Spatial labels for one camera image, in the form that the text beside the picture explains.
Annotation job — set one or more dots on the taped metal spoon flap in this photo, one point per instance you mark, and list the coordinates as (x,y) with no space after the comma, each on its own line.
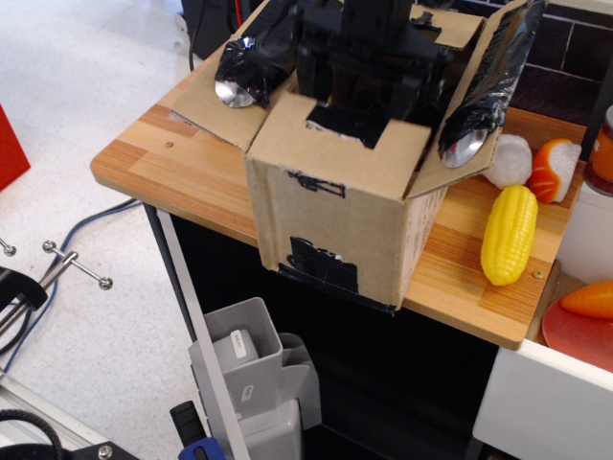
(253,65)
(488,97)

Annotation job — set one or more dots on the white toy rice ball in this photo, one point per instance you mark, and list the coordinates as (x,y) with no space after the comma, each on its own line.
(512,162)

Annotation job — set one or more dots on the red box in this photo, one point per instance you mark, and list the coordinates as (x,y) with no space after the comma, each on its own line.
(14,162)

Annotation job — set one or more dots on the blue black tool handle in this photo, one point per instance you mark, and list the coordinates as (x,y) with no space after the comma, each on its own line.
(196,443)

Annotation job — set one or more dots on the orange labelled can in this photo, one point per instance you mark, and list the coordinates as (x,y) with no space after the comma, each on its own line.
(598,172)

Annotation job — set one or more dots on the salmon sushi toy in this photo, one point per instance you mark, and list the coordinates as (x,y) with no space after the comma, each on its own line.
(553,170)

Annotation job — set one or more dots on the grey plastic bin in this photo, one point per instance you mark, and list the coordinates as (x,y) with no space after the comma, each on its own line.
(259,388)

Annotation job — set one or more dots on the taped metal spoon left flap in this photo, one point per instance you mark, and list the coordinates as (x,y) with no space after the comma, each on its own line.
(253,65)

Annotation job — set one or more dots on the yellow toy corn cob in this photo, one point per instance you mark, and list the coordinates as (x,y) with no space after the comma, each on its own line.
(509,235)

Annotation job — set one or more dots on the red plate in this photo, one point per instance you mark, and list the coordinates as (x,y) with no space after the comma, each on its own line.
(582,337)

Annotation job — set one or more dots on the white sink cabinet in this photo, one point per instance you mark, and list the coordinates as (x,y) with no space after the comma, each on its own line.
(540,403)

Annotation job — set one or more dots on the taped metal spoon right flap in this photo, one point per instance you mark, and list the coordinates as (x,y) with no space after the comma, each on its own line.
(488,97)

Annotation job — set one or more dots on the orange toy carrot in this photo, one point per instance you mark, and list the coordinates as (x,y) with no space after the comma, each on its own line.
(593,301)

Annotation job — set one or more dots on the metal clamp with handle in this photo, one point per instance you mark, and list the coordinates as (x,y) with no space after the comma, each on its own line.
(24,295)

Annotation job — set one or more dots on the brown cardboard box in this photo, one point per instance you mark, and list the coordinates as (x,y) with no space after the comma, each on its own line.
(343,196)

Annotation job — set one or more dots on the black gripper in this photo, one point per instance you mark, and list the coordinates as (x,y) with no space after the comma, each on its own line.
(376,39)

